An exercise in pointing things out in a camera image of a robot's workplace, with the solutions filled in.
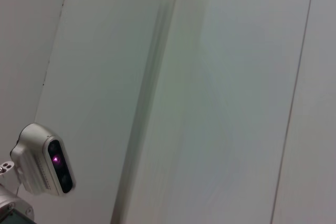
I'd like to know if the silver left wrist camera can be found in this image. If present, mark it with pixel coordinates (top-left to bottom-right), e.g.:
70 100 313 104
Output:
9 123 77 196

